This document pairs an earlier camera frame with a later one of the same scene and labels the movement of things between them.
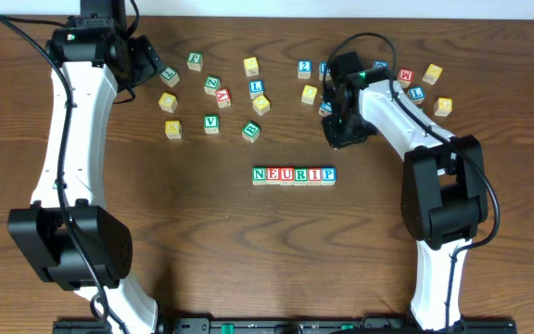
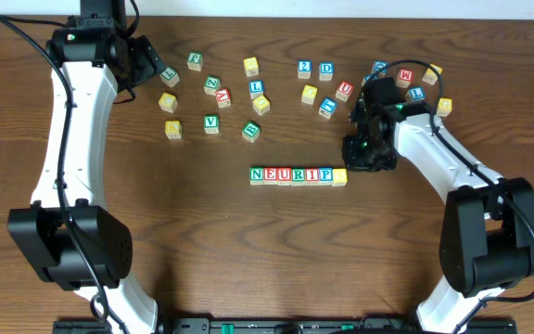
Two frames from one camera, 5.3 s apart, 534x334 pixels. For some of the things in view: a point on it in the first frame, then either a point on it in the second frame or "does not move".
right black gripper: x=341 y=134 → x=357 y=151
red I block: x=314 y=175 does not move
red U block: x=286 y=176 does not move
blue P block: x=328 y=175 does not move
